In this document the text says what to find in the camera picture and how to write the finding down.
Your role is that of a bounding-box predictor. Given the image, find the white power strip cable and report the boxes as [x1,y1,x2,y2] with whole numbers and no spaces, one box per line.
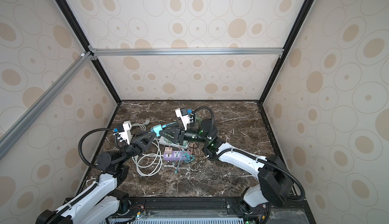
[127,119,163,177]

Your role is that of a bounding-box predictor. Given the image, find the diagonal aluminium rail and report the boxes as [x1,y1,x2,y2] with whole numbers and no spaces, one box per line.
[1,52,92,158]

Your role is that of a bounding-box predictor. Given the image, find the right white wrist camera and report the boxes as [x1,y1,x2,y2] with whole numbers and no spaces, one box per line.
[175,108,193,130]

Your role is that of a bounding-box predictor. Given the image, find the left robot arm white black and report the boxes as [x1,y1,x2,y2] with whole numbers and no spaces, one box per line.
[36,126,157,224]

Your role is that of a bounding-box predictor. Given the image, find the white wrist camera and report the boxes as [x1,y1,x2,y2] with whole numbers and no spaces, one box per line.
[175,108,193,130]
[113,121,132,146]

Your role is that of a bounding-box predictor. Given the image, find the tangled green teal cables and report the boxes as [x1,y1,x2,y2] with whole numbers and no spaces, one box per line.
[160,114,204,174]

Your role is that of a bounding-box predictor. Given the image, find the white blue power strip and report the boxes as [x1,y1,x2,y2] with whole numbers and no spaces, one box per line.
[159,137,189,150]

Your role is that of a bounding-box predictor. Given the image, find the teal charger plug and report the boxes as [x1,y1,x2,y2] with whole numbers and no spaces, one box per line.
[151,125,163,138]

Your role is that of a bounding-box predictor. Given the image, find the horizontal aluminium rail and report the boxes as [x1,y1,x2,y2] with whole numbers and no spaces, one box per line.
[88,47,284,58]

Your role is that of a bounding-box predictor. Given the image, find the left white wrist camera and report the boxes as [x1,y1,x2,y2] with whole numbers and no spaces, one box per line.
[113,121,132,146]

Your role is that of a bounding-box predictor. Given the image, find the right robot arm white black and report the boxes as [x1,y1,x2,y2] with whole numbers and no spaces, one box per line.
[152,106,306,208]

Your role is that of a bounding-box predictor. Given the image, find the pink charger cable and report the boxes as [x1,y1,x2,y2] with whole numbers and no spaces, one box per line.
[186,141,202,156]

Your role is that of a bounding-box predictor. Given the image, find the purple power strip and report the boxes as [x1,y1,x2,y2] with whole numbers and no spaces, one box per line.
[163,151,190,161]

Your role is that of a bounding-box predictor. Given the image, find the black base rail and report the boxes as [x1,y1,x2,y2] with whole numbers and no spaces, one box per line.
[60,195,317,224]

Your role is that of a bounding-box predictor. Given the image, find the pink charger plug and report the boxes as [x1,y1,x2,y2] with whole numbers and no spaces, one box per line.
[165,147,173,154]

